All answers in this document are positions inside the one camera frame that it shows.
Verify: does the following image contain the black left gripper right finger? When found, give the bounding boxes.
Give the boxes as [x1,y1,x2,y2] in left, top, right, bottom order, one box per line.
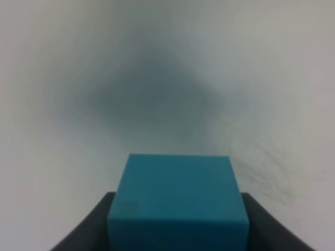
[241,192,314,251]

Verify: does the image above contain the blue cube block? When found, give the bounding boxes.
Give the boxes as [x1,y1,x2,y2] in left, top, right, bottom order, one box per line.
[107,154,249,250]

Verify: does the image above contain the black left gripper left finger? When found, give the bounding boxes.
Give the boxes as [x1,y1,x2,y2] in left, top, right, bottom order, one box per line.
[52,192,116,251]

